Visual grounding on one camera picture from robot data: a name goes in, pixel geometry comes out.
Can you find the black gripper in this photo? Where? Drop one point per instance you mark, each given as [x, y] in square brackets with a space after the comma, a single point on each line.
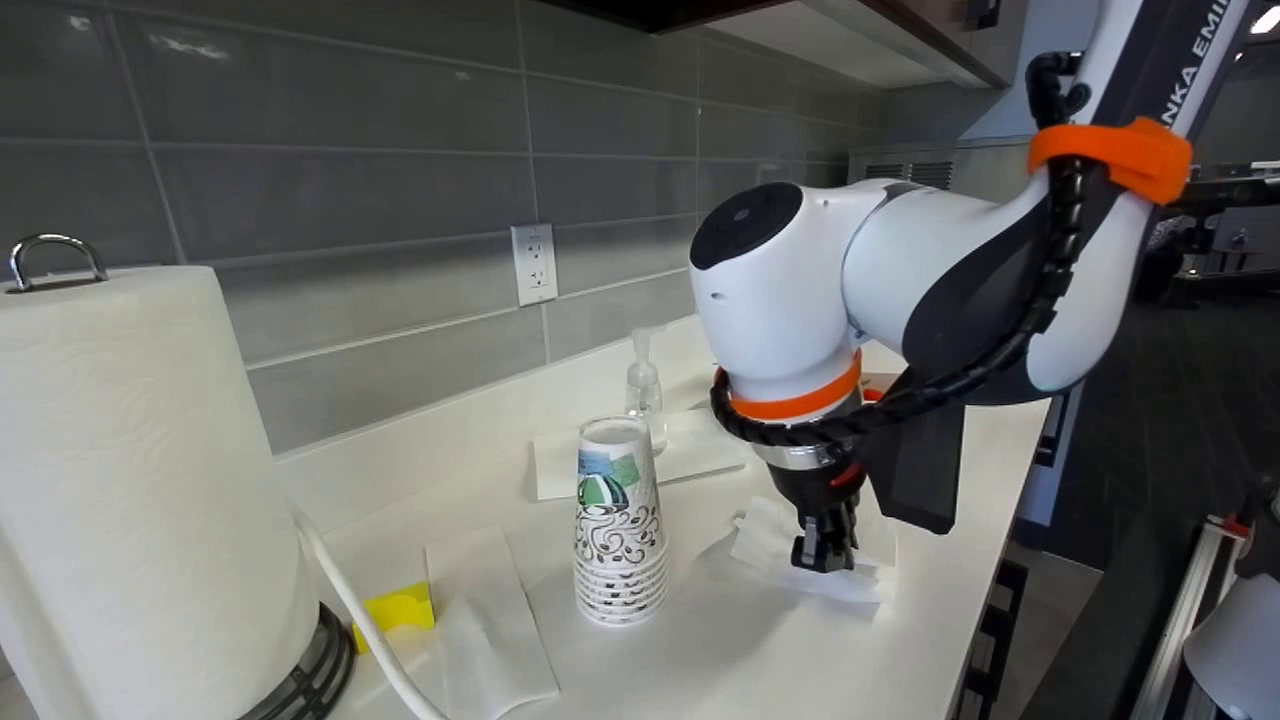
[825, 508]

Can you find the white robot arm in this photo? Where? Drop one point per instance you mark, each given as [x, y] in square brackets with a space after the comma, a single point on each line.
[857, 325]

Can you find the stack of patterned paper cups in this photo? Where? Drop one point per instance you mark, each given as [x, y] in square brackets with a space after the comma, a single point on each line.
[617, 535]

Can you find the clear soap dispenser bottle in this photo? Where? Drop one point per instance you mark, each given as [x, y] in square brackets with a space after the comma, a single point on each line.
[645, 392]

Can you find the white cloth near sponge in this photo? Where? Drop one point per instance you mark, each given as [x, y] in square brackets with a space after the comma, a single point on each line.
[485, 652]

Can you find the yellow sponge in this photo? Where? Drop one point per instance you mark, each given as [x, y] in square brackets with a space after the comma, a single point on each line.
[402, 609]

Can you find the white paper towel roll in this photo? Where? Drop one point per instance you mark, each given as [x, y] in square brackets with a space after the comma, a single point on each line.
[125, 494]

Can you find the black paper towel holder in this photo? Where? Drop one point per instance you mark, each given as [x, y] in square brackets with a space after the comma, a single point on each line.
[315, 674]

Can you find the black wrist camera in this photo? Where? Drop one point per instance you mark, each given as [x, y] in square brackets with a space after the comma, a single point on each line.
[915, 465]

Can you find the white wall outlet near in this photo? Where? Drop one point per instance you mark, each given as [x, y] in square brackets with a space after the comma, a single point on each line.
[533, 262]

